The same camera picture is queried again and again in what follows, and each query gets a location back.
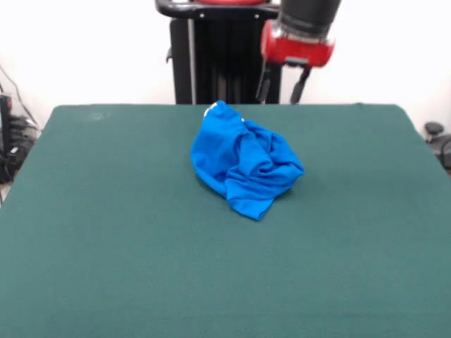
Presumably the black office chair base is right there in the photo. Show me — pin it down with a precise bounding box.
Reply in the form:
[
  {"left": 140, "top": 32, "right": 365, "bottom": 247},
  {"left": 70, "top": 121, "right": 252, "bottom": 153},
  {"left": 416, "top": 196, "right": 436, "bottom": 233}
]
[{"left": 424, "top": 121, "right": 451, "bottom": 177}]

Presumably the blue printed shirt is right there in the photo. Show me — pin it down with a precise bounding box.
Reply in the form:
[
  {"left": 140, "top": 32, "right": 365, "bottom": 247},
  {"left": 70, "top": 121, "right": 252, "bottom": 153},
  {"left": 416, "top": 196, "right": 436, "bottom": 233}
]
[{"left": 190, "top": 99, "right": 306, "bottom": 222}]

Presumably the black box device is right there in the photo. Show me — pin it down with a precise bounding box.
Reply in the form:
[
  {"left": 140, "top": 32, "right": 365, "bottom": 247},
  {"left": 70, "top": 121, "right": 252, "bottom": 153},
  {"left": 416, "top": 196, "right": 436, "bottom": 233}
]
[{"left": 0, "top": 94, "right": 13, "bottom": 153}]

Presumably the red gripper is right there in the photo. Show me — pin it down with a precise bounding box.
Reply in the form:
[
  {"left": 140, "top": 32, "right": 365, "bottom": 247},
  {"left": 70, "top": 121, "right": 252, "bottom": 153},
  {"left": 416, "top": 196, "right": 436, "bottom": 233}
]
[{"left": 256, "top": 19, "right": 335, "bottom": 105}]

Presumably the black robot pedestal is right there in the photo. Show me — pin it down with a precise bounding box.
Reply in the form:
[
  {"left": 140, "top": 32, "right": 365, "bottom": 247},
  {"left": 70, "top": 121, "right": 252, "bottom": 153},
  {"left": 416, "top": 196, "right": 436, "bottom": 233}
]
[{"left": 154, "top": 0, "right": 283, "bottom": 105}]

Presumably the dark green table cloth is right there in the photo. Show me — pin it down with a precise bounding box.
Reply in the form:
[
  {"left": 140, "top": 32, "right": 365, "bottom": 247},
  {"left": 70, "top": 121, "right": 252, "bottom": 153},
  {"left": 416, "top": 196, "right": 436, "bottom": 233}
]
[{"left": 0, "top": 103, "right": 451, "bottom": 338}]

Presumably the black cable tangle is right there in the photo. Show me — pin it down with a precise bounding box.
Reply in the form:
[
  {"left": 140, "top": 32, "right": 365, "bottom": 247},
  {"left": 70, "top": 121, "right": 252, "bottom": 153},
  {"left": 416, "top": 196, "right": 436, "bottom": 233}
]
[{"left": 0, "top": 65, "right": 42, "bottom": 184}]

